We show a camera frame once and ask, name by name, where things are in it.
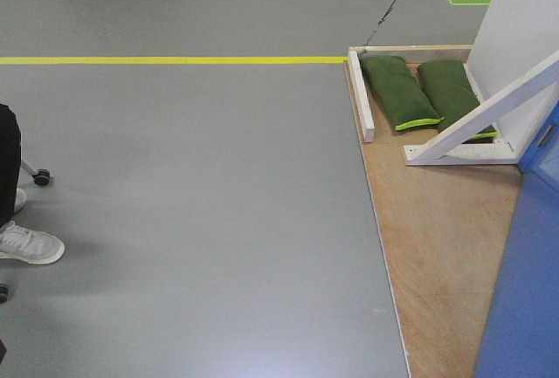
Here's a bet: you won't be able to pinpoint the blue door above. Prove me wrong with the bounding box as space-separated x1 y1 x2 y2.
473 110 558 377

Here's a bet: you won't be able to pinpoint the left green sandbag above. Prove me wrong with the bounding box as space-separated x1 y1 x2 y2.
360 56 443 131

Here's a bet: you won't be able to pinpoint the green sandbag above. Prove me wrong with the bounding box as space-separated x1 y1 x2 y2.
418 59 480 133
360 56 443 131

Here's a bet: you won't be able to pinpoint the plywood base platform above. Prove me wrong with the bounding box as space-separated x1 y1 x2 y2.
343 61 525 378

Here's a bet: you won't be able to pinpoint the white wooden edge batten far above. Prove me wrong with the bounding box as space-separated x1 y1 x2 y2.
345 44 473 143

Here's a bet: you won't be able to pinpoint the right green sandbag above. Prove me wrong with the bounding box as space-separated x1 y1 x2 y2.
418 59 480 133

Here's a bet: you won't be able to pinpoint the white sneaker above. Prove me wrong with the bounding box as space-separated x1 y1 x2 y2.
1 221 65 265
14 188 27 213

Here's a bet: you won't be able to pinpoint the person black trousers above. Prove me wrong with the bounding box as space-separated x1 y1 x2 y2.
1 104 21 226

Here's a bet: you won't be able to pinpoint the black robot part lower left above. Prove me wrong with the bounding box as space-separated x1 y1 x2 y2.
0 340 7 364

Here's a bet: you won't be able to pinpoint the white wooden brace frame far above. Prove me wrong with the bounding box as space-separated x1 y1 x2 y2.
403 52 558 166

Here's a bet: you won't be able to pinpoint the white door frame panel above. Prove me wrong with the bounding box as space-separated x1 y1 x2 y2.
466 0 558 164

